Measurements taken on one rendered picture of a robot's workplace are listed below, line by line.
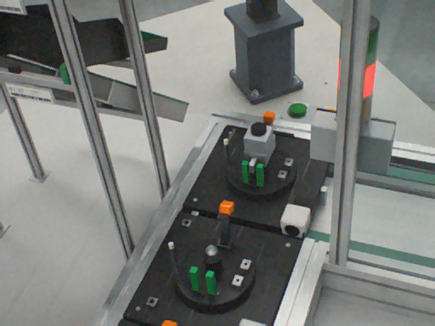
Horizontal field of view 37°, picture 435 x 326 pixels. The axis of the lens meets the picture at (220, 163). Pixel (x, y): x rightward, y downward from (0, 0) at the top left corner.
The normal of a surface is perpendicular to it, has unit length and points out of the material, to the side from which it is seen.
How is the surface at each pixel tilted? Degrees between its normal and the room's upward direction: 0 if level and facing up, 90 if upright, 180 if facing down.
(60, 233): 0
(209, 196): 0
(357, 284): 90
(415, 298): 90
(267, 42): 90
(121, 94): 90
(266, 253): 0
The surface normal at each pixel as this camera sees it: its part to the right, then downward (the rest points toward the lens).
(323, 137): -0.35, 0.67
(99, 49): 0.86, 0.30
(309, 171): -0.08, -0.72
